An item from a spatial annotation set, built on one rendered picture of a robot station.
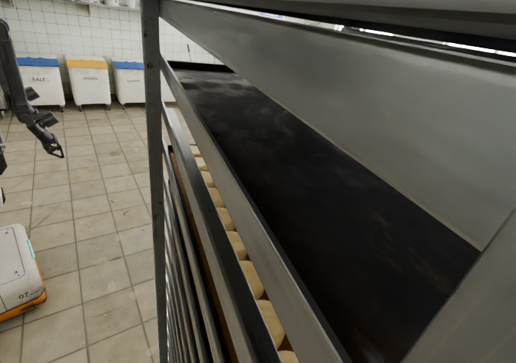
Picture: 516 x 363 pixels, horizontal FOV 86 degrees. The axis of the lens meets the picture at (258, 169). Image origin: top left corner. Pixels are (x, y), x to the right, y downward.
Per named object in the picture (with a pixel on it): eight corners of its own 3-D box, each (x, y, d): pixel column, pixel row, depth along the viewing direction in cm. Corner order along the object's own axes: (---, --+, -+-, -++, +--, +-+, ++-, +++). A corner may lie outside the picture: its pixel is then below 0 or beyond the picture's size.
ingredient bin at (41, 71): (24, 115, 409) (9, 61, 372) (24, 102, 452) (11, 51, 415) (68, 113, 439) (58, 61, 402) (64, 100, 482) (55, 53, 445)
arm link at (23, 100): (-15, 17, 113) (-12, 21, 106) (4, 18, 117) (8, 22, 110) (15, 117, 134) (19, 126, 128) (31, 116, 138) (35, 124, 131)
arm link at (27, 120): (14, 110, 132) (18, 117, 127) (39, 98, 136) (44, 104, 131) (34, 130, 141) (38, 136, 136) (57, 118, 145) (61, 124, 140)
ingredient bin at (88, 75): (76, 113, 443) (67, 62, 406) (72, 100, 487) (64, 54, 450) (114, 111, 472) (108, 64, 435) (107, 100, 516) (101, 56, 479)
